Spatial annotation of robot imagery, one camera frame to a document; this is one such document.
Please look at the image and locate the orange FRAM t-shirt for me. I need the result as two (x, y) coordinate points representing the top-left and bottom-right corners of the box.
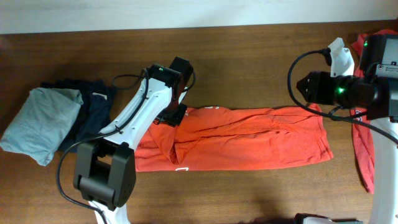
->
(135, 106), (333, 172)

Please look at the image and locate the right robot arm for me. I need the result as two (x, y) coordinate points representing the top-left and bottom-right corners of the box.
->
(296, 34), (397, 223)

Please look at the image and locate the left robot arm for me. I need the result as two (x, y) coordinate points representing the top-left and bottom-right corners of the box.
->
(73, 58), (195, 223)

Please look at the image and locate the red crumpled shirt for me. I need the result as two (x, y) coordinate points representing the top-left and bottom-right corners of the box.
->
(350, 29), (397, 194)

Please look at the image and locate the navy folded garment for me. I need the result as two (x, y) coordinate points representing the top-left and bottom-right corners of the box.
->
(40, 79), (116, 151)

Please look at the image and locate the grey folded shirt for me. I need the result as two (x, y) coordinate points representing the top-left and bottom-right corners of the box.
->
(1, 88), (83, 166)

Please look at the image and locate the right black cable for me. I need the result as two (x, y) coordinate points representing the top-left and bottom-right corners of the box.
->
(286, 48), (398, 147)

